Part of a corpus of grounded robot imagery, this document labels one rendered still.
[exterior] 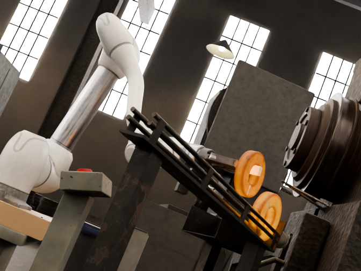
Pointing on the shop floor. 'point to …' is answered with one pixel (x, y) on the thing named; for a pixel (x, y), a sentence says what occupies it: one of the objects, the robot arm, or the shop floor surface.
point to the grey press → (250, 131)
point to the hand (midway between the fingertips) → (251, 169)
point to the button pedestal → (70, 217)
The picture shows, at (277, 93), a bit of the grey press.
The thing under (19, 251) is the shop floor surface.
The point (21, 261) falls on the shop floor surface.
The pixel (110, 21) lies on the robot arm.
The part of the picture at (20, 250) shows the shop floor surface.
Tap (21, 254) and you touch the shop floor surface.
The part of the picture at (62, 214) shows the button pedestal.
